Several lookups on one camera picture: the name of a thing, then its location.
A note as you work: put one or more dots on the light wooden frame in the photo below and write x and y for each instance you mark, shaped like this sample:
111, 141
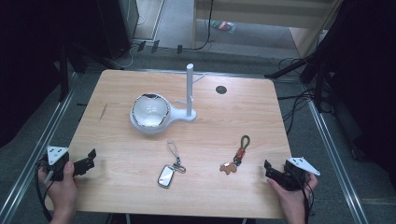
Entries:
249, 12

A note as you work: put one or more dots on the person's left hand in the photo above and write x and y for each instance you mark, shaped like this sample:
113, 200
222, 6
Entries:
63, 193

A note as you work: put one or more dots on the metal floor rail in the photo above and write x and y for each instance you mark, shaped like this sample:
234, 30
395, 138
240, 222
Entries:
34, 155
336, 161

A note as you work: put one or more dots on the person's right hand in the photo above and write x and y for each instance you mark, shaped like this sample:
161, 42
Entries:
292, 202

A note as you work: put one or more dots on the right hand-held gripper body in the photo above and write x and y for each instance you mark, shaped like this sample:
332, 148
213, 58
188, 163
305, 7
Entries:
295, 174

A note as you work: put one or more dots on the white key stand with pegs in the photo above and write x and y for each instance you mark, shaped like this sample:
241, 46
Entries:
189, 93

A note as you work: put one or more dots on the black round table grommet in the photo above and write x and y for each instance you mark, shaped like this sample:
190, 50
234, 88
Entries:
221, 90

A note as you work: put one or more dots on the white bowl with silver rim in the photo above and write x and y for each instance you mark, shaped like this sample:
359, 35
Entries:
151, 110

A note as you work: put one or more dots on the black tripod stand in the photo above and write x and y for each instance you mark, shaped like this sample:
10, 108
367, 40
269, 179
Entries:
311, 65

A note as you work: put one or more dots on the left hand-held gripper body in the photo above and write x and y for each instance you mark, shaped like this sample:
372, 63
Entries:
55, 154

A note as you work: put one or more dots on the dark cabinet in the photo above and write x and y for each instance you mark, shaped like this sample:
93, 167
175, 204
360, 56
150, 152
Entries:
118, 25

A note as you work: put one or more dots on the colourful packet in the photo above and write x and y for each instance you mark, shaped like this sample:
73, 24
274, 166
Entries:
223, 25

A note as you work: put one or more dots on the black upright stand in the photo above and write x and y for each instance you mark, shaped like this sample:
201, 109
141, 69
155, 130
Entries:
63, 74

